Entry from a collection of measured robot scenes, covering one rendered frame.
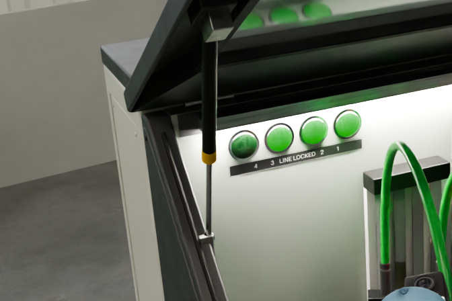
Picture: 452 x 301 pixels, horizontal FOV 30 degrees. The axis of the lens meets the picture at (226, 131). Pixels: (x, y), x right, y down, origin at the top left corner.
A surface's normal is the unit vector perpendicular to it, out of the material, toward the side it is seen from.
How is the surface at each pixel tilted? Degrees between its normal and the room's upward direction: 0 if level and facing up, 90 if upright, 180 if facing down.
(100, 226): 0
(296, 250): 90
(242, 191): 90
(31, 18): 90
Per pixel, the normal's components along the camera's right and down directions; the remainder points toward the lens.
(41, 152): 0.42, 0.27
